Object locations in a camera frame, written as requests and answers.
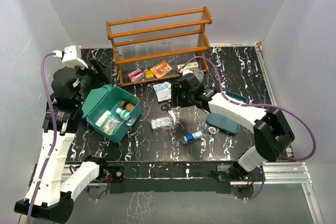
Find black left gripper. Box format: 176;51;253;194
71;57;111;105

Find white blue sachet packet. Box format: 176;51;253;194
153;81;171;102

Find bagged white gauze pads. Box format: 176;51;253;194
151;117;173;131

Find blue white small tube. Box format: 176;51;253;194
182;131;203;144

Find green medicine kit box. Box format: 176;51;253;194
82;84;141;143

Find brown orange-capped syrup bottle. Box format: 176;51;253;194
120;101;134;112

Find white green medicine bottle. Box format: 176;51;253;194
116;108;130;120

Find blue divided tray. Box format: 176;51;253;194
206;91;248;135

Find blue white mask packet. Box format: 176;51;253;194
95;110;114;127

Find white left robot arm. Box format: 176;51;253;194
14;59;109;223

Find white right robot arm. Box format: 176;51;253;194
171;73;295;180

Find orange patterned medicine box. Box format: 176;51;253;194
150;60;173;78

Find cream long medicine box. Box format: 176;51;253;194
177;61;198;73

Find red white medicine box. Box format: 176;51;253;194
128;69;144;82

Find clear round plastic jar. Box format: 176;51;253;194
193;70;204;83

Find yellow grey small box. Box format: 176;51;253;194
145;70;154;79

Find orange wooden shelf rack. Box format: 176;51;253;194
106;6;213;87

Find black handled scissors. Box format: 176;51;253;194
161;102;178;127

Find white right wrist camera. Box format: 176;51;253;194
179;69;193;76

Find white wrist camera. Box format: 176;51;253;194
53;45;88;70
179;69;193;76

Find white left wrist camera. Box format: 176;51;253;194
53;45;88;70

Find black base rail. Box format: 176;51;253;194
70;159;266;196

